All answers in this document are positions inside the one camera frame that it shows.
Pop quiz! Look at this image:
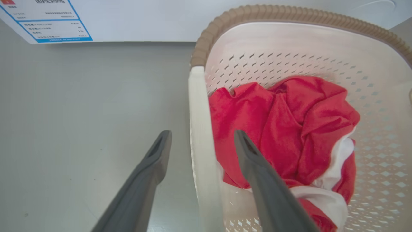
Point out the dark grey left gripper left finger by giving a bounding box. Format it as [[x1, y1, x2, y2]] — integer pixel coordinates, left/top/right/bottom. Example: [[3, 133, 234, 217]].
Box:
[[91, 130, 173, 232]]

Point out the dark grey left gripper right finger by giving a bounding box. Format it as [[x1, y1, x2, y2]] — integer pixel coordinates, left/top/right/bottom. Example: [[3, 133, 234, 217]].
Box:
[[234, 129, 319, 232]]

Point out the beige plastic laundry basket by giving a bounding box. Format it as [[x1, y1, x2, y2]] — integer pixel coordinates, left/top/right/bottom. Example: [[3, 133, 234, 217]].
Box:
[[188, 4, 412, 232]]

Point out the white garment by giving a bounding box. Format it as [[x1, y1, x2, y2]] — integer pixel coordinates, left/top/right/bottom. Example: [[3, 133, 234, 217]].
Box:
[[289, 127, 356, 231]]

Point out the red garment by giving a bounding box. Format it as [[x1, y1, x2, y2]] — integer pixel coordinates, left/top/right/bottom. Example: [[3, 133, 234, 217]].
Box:
[[208, 75, 361, 232]]

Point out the white front-load washing machine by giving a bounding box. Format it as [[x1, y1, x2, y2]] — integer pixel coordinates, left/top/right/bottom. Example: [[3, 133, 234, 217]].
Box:
[[0, 0, 412, 45]]

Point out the blue white energy label sticker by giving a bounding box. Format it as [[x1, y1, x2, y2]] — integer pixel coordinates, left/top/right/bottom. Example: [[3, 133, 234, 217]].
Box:
[[0, 0, 93, 44]]

